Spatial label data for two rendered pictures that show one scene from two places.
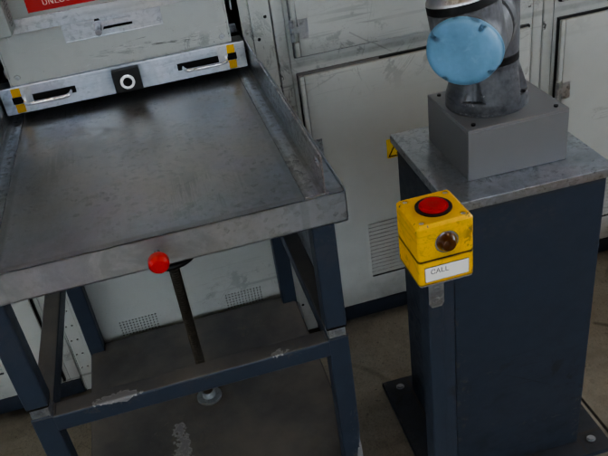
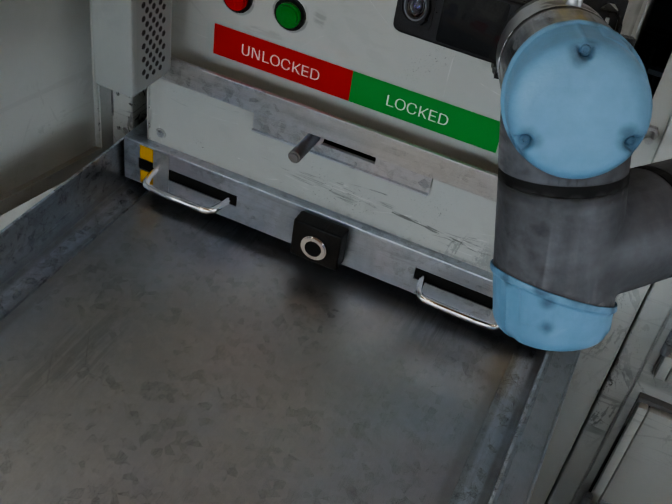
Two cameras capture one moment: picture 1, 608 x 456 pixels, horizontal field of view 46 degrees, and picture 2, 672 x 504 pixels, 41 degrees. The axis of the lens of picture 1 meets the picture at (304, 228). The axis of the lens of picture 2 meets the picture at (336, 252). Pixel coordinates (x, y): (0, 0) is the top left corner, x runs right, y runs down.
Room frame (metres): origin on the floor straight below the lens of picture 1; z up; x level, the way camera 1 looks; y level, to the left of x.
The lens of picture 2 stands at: (0.85, -0.05, 1.53)
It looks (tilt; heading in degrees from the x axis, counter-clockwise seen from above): 40 degrees down; 28
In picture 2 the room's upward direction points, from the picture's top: 10 degrees clockwise
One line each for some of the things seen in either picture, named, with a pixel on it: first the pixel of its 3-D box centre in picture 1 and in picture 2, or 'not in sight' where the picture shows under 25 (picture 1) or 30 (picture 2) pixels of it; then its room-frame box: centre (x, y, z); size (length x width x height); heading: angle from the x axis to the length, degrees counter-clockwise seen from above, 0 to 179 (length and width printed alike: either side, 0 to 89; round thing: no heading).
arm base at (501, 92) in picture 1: (486, 75); not in sight; (1.23, -0.37, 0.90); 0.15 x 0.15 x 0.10
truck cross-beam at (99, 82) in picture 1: (127, 74); (332, 224); (1.57, 0.34, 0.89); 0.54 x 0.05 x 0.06; 100
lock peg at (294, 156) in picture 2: (97, 24); (307, 137); (1.53, 0.36, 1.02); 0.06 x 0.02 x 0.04; 10
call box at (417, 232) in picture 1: (434, 237); not in sight; (0.81, -0.18, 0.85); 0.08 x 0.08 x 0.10; 10
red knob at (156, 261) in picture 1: (157, 260); not in sight; (0.91, 0.23, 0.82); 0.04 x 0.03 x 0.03; 10
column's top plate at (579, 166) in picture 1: (494, 153); not in sight; (1.23, -0.39, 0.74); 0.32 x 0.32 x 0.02; 9
